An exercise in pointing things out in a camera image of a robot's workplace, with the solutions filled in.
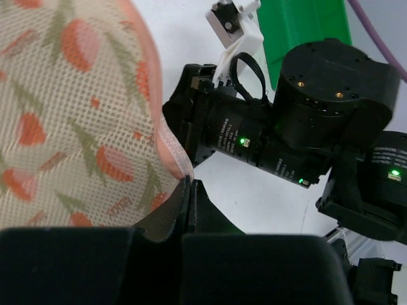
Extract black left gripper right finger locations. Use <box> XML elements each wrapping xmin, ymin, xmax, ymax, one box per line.
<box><xmin>181</xmin><ymin>180</ymin><xmax>353</xmax><ymax>304</ymax></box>

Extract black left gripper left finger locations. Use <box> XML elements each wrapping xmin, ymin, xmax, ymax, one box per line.
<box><xmin>1</xmin><ymin>178</ymin><xmax>191</xmax><ymax>304</ymax></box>

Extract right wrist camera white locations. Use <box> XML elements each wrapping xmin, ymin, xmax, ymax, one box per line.
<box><xmin>206</xmin><ymin>0</ymin><xmax>264</xmax><ymax>85</ymax></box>

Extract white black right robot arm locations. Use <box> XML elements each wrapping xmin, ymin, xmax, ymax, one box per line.
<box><xmin>163</xmin><ymin>39</ymin><xmax>406</xmax><ymax>304</ymax></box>

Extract floral pink mesh laundry bag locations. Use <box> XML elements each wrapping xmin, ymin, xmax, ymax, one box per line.
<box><xmin>1</xmin><ymin>1</ymin><xmax>193</xmax><ymax>229</ymax></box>

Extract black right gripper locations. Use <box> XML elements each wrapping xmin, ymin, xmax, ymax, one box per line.
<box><xmin>162</xmin><ymin>64</ymin><xmax>277</xmax><ymax>167</ymax></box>

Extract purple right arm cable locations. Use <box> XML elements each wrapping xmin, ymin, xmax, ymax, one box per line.
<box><xmin>346</xmin><ymin>0</ymin><xmax>407</xmax><ymax>80</ymax></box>

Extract green plastic tray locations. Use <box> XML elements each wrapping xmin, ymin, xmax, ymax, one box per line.
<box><xmin>257</xmin><ymin>0</ymin><xmax>352</xmax><ymax>89</ymax></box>

